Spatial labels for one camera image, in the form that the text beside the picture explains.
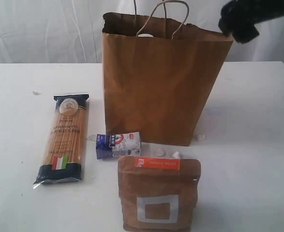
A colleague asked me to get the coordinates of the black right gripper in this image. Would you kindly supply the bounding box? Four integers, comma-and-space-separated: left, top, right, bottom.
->
218, 0, 284, 44

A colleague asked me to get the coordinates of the yellow grain bottle white cap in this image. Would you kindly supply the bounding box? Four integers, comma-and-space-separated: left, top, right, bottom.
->
138, 33, 153, 37

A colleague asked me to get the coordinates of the brown kraft stand-up pouch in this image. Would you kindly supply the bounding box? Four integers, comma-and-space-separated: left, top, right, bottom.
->
118, 156, 201, 232

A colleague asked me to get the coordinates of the brown paper bag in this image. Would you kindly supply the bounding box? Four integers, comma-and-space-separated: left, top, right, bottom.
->
102, 12, 233, 146

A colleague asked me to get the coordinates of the white crumpled scrap middle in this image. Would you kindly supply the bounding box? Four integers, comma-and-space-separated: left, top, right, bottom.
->
172, 151, 181, 160

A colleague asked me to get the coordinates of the white crumpled scrap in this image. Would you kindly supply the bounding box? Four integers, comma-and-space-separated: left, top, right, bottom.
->
155, 148, 165, 157
172, 151, 181, 160

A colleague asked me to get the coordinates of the white crumpled scrap left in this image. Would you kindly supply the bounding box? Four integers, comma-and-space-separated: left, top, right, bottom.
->
155, 148, 165, 157

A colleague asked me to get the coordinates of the clear tape piece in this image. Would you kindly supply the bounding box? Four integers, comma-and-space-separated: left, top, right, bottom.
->
87, 134, 97, 142

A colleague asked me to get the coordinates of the white backdrop curtain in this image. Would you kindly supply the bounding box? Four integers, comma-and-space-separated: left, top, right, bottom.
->
0, 0, 284, 64

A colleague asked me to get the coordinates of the spaghetti pasta package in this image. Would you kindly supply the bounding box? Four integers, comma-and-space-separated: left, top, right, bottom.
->
33, 94, 89, 189

